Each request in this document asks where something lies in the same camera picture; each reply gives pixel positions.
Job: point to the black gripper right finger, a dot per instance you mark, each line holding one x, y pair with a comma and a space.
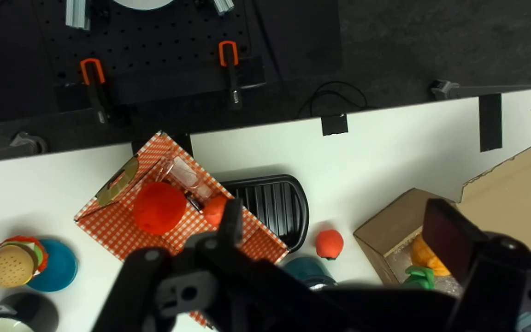
495, 270

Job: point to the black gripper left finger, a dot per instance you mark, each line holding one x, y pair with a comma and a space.
209, 278

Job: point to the small red toy tomato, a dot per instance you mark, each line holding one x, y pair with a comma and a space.
215, 210

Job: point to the green toy vegetable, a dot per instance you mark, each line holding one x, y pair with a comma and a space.
419, 278

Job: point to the open cardboard box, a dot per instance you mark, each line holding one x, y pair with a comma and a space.
497, 200

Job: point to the yellow toy fruit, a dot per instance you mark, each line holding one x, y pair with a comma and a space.
423, 256

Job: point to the orange checkered paper basket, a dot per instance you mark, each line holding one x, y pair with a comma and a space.
108, 217

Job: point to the teal frying pan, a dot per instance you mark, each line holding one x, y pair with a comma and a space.
311, 272

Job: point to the black grill pan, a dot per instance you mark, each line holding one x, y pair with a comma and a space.
279, 202

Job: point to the red toy strawberry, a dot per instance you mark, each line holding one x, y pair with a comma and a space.
329, 245

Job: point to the teal round plate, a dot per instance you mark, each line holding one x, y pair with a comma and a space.
62, 269

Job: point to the toy hamburger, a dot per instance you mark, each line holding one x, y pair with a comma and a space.
21, 261

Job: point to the orange clamp right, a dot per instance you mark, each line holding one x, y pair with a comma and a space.
230, 62

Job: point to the orange clamp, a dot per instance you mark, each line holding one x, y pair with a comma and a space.
230, 62
95, 82

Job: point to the orange clamp left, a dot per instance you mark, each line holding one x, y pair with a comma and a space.
95, 82

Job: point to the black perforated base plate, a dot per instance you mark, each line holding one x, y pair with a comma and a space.
156, 55

